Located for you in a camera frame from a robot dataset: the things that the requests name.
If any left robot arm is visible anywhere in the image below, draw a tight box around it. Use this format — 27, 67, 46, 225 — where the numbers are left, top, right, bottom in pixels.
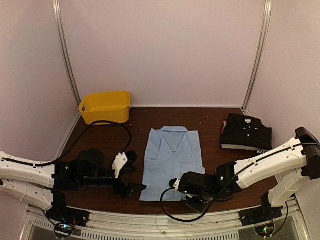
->
0, 148, 147, 222

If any aluminium front rail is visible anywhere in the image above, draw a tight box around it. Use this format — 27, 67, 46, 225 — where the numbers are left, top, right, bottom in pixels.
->
18, 198, 310, 240

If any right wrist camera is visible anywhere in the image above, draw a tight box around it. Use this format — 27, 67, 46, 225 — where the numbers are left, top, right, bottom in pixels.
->
169, 178, 181, 192

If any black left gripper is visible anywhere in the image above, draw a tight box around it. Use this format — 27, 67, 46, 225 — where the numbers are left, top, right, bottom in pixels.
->
80, 168, 147, 200

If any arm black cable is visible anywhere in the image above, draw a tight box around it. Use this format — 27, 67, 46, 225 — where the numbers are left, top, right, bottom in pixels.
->
159, 188, 216, 223
49, 120, 133, 166

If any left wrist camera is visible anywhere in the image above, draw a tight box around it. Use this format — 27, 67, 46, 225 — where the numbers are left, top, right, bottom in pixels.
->
111, 150, 138, 179

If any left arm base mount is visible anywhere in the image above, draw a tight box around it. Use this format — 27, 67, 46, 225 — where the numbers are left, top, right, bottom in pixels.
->
46, 206, 90, 227

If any left aluminium frame post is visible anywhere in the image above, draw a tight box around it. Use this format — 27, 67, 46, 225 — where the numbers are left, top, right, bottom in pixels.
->
52, 0, 81, 105

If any aluminium frame post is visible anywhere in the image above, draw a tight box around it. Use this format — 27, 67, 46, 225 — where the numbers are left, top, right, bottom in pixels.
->
52, 0, 81, 105
241, 0, 273, 115

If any light blue long sleeve shirt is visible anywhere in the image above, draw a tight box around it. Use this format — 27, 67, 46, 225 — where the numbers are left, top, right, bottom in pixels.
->
139, 126, 206, 202

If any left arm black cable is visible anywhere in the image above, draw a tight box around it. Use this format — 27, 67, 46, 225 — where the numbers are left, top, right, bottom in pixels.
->
49, 120, 133, 166

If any grey shirt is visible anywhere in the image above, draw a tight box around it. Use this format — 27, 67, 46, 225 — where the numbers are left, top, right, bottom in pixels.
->
221, 144, 269, 153

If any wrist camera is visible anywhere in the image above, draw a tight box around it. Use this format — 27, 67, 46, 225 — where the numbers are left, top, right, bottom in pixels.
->
169, 178, 181, 192
111, 150, 138, 179

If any yellow plastic basket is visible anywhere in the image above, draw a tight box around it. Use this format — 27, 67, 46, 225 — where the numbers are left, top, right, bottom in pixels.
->
78, 91, 131, 125

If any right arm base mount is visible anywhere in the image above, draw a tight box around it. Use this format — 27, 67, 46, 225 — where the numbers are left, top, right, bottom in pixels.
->
239, 206, 282, 226

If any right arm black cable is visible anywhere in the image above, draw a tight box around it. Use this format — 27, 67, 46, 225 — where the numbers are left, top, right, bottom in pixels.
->
159, 188, 216, 223

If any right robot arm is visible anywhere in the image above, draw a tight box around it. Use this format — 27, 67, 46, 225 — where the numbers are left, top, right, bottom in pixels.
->
118, 126, 320, 221

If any right aluminium frame post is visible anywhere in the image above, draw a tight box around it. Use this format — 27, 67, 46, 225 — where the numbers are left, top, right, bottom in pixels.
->
241, 0, 273, 115

